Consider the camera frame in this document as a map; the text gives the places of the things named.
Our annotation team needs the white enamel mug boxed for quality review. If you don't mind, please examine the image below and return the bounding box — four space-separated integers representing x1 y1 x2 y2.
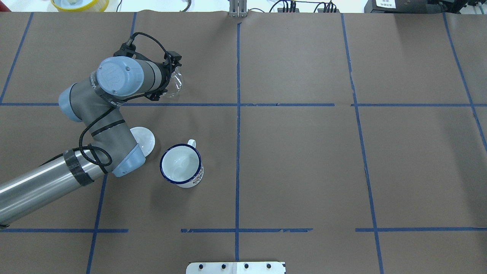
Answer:
159 139 205 188

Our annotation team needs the brown paper table cover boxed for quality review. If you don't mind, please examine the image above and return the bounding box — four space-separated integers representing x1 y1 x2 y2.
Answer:
1 11 486 274

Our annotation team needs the white mug lid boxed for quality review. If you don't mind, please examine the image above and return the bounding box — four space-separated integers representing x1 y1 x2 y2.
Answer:
130 127 156 157

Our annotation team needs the black computer box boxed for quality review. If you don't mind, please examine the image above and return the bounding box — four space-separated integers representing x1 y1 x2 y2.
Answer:
363 0 448 14

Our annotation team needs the yellow tape roll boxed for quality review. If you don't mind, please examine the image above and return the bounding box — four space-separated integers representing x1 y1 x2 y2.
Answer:
50 0 110 13

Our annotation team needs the aluminium frame post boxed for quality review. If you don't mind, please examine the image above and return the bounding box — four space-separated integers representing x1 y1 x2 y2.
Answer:
228 0 248 18

